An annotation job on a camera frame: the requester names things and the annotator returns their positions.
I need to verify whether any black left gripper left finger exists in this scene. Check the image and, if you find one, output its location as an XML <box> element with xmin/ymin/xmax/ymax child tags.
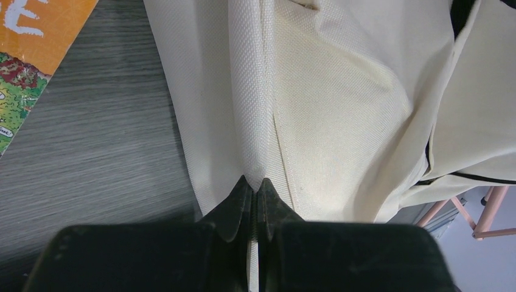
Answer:
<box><xmin>201</xmin><ymin>175</ymin><xmax>253</xmax><ymax>291</ymax></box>

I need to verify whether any pink perforated stand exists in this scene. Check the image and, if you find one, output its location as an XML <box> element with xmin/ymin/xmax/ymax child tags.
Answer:
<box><xmin>415</xmin><ymin>186</ymin><xmax>515</xmax><ymax>241</ymax></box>

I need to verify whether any orange green paperback book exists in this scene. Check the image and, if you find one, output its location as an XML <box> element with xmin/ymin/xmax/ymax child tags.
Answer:
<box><xmin>1</xmin><ymin>0</ymin><xmax>97</xmax><ymax>153</ymax></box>

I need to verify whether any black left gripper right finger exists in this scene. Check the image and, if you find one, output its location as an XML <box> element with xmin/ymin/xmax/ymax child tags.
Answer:
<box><xmin>256</xmin><ymin>178</ymin><xmax>304</xmax><ymax>291</ymax></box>

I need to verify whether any cream canvas backpack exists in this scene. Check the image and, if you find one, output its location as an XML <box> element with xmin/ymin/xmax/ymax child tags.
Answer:
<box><xmin>145</xmin><ymin>1</ymin><xmax>515</xmax><ymax>222</ymax></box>

